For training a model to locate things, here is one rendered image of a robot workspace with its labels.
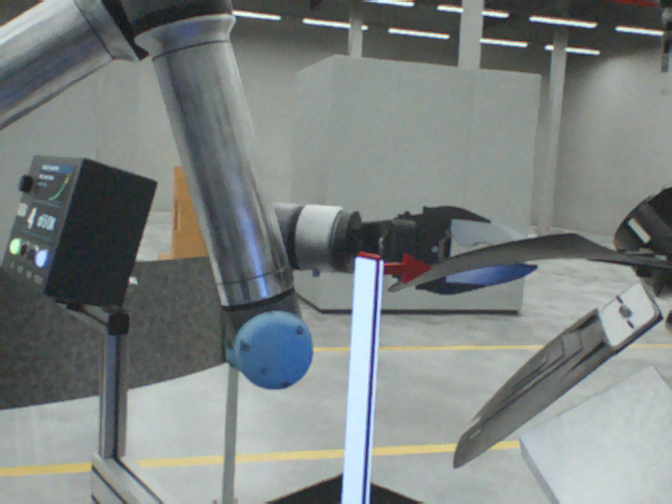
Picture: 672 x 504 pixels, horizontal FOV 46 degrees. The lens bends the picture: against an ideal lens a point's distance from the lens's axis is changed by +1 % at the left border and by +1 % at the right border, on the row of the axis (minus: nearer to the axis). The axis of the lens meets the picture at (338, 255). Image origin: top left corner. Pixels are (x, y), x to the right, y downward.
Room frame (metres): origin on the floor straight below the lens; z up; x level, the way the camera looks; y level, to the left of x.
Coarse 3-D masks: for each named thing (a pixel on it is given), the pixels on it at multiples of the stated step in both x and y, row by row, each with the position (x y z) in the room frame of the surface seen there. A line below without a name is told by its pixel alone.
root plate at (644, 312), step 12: (636, 288) 0.89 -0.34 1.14; (612, 300) 0.91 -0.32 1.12; (624, 300) 0.90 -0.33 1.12; (636, 300) 0.88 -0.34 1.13; (648, 300) 0.85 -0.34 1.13; (600, 312) 0.91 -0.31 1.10; (612, 312) 0.90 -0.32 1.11; (636, 312) 0.86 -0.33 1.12; (648, 312) 0.84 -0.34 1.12; (612, 324) 0.88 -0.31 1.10; (624, 324) 0.86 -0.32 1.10; (636, 324) 0.84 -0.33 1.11; (648, 324) 0.83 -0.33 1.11; (612, 336) 0.86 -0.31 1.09; (624, 336) 0.84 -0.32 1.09
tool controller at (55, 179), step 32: (32, 160) 1.23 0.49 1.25; (64, 160) 1.09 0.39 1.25; (32, 192) 1.18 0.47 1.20; (64, 192) 1.05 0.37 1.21; (96, 192) 1.04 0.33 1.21; (128, 192) 1.07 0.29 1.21; (64, 224) 1.02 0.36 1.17; (96, 224) 1.04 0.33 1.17; (128, 224) 1.07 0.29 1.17; (64, 256) 1.02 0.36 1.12; (96, 256) 1.04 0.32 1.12; (128, 256) 1.07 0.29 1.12; (32, 288) 1.05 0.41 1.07; (64, 288) 1.02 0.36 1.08; (96, 288) 1.04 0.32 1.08; (128, 288) 1.10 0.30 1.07
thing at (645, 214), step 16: (656, 192) 0.84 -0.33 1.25; (640, 208) 0.84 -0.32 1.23; (656, 208) 0.83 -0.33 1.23; (624, 224) 0.85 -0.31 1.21; (640, 224) 0.84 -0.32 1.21; (656, 224) 0.82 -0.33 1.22; (624, 240) 0.85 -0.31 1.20; (640, 240) 0.83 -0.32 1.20; (656, 240) 0.82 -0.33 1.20; (656, 272) 0.82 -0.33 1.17; (656, 288) 0.83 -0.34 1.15
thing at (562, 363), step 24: (576, 336) 0.91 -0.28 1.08; (600, 336) 0.87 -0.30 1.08; (528, 360) 1.00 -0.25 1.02; (552, 360) 0.91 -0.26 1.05; (576, 360) 0.87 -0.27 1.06; (600, 360) 0.84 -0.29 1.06; (504, 384) 1.00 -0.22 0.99; (528, 384) 0.91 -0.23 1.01; (552, 384) 0.87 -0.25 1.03; (576, 384) 0.84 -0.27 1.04; (504, 408) 0.91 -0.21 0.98; (528, 408) 0.87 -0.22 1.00; (504, 432) 0.86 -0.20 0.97; (456, 456) 0.89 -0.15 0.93
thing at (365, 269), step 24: (360, 264) 0.59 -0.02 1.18; (360, 288) 0.59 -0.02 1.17; (360, 312) 0.59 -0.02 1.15; (360, 336) 0.59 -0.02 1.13; (360, 360) 0.58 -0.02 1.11; (360, 384) 0.58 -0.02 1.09; (360, 408) 0.58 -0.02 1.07; (360, 432) 0.58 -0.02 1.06; (360, 456) 0.58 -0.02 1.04; (360, 480) 0.58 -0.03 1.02
